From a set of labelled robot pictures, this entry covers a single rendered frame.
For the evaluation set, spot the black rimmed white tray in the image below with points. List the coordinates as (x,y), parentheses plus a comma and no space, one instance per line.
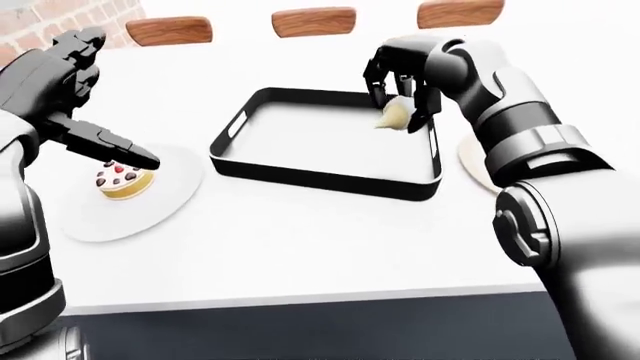
(327,146)

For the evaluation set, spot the cream white plate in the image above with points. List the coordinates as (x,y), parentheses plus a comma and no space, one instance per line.
(472,161)

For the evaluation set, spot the large white plate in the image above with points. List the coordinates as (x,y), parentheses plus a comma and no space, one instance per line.
(135,195)

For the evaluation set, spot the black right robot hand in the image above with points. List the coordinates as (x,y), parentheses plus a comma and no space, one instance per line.
(405,52)

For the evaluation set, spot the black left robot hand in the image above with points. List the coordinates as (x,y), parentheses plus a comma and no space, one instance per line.
(60,78)

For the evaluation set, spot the cream white pastry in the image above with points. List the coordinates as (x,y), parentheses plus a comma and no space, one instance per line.
(397,114)

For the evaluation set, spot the small decorated round cake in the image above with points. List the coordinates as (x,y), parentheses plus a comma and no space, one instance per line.
(124,182)

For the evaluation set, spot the wooden chair backrest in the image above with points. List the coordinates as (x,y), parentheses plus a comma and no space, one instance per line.
(169,30)
(460,13)
(314,22)

